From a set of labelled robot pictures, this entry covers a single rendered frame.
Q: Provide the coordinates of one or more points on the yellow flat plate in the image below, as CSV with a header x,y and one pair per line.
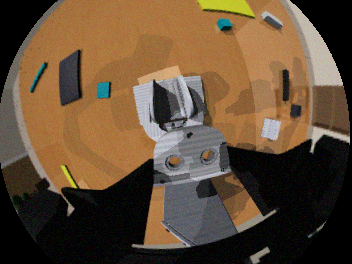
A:
x,y
233,6

